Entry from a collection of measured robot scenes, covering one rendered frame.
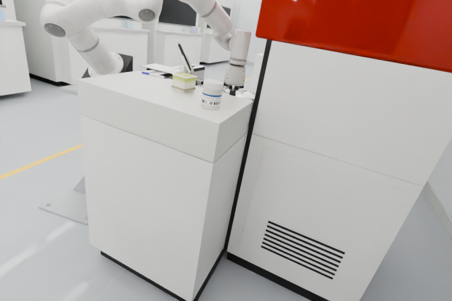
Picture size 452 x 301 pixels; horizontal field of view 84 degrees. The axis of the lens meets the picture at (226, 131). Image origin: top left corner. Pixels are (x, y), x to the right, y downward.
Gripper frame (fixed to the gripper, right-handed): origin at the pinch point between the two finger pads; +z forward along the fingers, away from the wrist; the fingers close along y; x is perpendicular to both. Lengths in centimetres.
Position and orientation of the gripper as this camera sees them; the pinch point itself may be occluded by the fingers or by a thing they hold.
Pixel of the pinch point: (232, 94)
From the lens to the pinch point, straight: 132.5
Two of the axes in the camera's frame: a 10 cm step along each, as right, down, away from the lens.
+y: -9.8, -0.8, -1.8
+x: 1.3, 4.1, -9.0
